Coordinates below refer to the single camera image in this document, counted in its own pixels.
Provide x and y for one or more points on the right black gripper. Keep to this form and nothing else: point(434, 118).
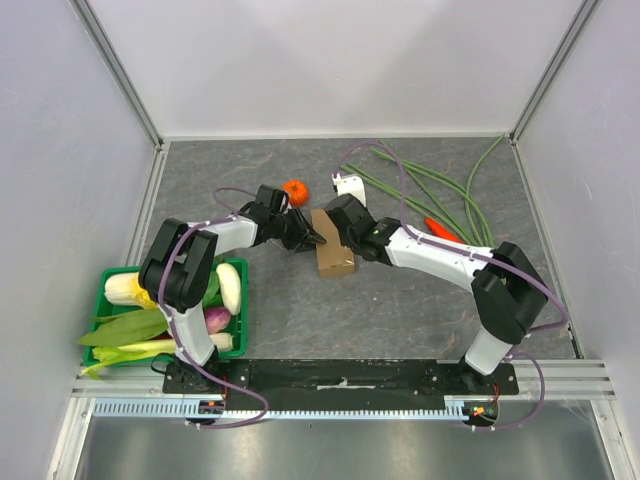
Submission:
point(343, 212)

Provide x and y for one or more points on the green celery stalk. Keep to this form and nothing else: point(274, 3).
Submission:
point(109, 356)

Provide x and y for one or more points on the bunch of long green beans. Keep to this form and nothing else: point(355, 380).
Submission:
point(472, 227)

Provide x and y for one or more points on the green leafy vegetable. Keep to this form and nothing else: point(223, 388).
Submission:
point(126, 328)

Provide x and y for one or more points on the green plastic basket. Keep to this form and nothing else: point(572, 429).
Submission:
point(237, 327)

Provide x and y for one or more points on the purple onion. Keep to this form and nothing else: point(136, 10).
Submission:
point(216, 319)

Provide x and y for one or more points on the small orange pumpkin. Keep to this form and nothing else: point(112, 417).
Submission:
point(297, 191)

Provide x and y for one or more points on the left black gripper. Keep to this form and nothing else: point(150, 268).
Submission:
point(310, 233)

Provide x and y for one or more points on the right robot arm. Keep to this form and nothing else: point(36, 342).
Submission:
point(498, 279)

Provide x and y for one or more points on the white corn cob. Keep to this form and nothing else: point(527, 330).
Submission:
point(123, 289)

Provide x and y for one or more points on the orange carrot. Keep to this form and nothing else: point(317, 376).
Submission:
point(440, 231)

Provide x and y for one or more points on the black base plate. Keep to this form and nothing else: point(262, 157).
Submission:
point(437, 377)

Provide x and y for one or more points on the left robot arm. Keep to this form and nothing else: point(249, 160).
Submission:
point(176, 270)

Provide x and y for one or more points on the white eggplant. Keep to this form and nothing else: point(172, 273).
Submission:
point(230, 287)

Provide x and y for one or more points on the brown cardboard express box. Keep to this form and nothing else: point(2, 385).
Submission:
point(333, 258)

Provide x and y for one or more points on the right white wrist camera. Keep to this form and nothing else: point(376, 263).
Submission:
point(350, 184)

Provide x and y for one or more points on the grey slotted cable duct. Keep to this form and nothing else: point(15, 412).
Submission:
point(212, 407)

